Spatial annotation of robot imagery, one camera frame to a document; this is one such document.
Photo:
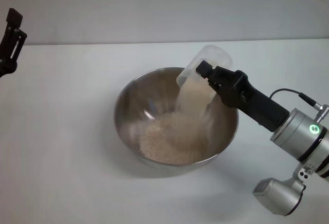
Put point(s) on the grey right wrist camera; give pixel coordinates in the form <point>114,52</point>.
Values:
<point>277,193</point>

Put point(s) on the white rice grains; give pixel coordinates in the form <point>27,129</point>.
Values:
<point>174,141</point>

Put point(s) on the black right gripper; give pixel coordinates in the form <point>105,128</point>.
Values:
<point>257,105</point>

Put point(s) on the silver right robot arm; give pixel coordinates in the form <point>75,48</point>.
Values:
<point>303,139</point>

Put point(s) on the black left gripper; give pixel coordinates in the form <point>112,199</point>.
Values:
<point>7,68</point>

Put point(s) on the clear plastic measuring cup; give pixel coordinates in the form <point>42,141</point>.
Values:
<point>213,53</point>

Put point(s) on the stainless steel mixing bowl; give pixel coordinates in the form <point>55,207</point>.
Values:
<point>128,116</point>

